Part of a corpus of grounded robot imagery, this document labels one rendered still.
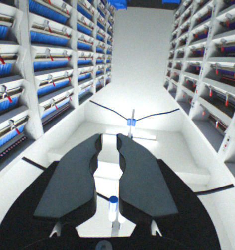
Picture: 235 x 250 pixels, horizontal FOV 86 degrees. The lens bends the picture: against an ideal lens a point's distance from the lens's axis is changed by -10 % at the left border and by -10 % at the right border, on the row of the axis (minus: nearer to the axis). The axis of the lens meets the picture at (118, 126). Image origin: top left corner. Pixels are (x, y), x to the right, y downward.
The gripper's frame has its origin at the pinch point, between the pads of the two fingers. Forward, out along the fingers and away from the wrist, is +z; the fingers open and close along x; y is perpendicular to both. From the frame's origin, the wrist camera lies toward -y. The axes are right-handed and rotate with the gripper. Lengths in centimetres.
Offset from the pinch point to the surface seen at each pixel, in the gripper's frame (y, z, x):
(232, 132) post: 32, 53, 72
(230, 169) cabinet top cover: 52, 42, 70
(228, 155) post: 46, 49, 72
